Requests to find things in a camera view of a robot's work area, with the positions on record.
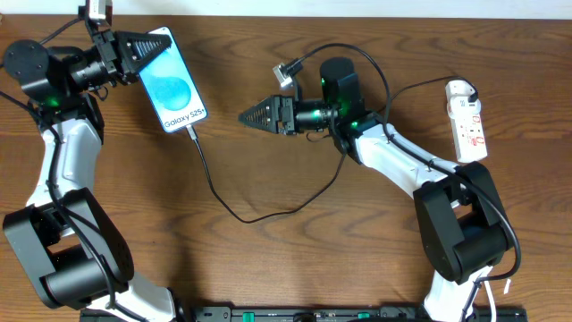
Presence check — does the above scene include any blue Galaxy smartphone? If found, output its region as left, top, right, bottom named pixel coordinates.
left=139, top=27, right=207, bottom=133

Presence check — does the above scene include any black charger cable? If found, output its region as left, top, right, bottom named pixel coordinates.
left=185, top=75, right=479, bottom=225

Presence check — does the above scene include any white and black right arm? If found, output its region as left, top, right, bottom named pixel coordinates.
left=238, top=57, right=520, bottom=321

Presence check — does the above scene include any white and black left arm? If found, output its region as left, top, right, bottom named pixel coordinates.
left=3, top=30, right=186, bottom=321

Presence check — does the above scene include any white USB charger plug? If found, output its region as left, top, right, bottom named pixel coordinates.
left=445, top=79, right=478, bottom=107

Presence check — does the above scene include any white power strip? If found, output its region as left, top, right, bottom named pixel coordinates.
left=447, top=96, right=488, bottom=164

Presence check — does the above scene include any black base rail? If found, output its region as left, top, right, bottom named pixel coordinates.
left=79, top=305, right=528, bottom=322

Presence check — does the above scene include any white power strip cord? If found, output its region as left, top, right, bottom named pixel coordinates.
left=480, top=267, right=511, bottom=322

